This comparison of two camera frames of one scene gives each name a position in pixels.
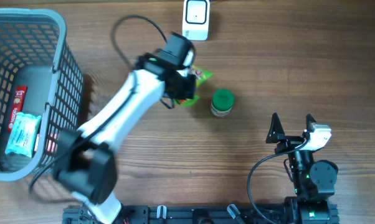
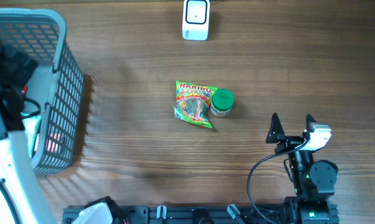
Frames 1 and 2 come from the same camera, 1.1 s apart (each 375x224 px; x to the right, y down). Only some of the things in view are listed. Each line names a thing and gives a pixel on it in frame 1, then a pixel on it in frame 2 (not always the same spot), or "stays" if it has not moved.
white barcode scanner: x=195 y=19 stays
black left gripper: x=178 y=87 to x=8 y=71
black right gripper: x=289 y=142 stays
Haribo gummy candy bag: x=200 y=75 to x=192 y=102
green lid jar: x=222 y=102 stays
